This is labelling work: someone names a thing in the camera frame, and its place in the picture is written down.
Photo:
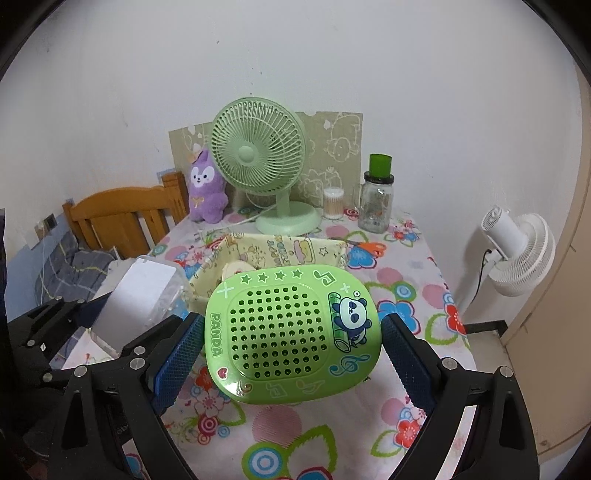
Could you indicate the black floor bar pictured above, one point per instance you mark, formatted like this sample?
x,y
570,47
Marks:
x,y
485,327

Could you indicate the glass jar with green lid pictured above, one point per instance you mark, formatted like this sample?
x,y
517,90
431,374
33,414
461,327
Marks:
x,y
376,207

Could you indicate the purple plush toy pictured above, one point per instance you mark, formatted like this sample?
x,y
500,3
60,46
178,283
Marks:
x,y
205,194

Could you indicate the orange scissors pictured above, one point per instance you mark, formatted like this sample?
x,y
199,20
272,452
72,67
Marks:
x,y
371,249

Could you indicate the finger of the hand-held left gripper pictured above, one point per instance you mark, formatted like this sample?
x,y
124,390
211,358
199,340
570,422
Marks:
x,y
55,318
147,334

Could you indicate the green desk fan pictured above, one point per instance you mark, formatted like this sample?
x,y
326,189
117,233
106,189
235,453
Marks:
x,y
249,152

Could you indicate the clear plastic box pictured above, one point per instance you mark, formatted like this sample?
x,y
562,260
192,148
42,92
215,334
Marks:
x,y
138,295

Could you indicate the cotton swab jar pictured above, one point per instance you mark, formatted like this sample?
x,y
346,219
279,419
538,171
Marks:
x,y
333,205

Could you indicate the wooden chair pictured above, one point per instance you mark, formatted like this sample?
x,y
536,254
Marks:
x,y
120,212

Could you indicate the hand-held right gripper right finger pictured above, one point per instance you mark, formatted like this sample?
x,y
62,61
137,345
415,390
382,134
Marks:
x,y
411,364

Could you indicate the yellow patterned box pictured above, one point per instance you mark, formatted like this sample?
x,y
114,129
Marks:
x,y
286,251

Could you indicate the beige door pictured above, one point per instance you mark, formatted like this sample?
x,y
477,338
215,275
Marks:
x,y
572,277

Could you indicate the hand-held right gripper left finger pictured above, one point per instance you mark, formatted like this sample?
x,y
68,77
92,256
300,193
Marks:
x,y
178,355

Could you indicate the white standing fan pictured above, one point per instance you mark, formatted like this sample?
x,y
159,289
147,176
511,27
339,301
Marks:
x,y
521,254

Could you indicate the patterned cardboard board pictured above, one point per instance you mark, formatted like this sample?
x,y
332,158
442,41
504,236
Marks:
x,y
337,147

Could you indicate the grey plaid blanket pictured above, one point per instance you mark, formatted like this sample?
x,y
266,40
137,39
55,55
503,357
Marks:
x,y
74,272

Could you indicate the green panda case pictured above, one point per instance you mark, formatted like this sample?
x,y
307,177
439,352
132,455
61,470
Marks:
x,y
286,332

